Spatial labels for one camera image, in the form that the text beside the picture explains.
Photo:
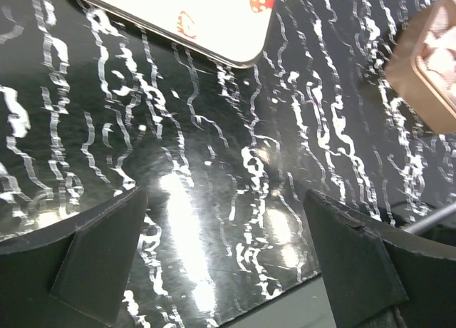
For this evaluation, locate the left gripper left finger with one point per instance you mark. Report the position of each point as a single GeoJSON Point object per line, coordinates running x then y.
{"type": "Point", "coordinates": [72, 273]}

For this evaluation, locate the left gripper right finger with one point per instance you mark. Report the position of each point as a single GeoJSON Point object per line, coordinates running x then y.
{"type": "Point", "coordinates": [377, 275]}

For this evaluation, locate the brown tin box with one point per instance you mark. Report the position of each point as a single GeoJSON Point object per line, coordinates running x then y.
{"type": "Point", "coordinates": [421, 69]}

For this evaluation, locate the strawberry pattern white tray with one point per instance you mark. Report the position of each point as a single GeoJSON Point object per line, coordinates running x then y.
{"type": "Point", "coordinates": [232, 32]}

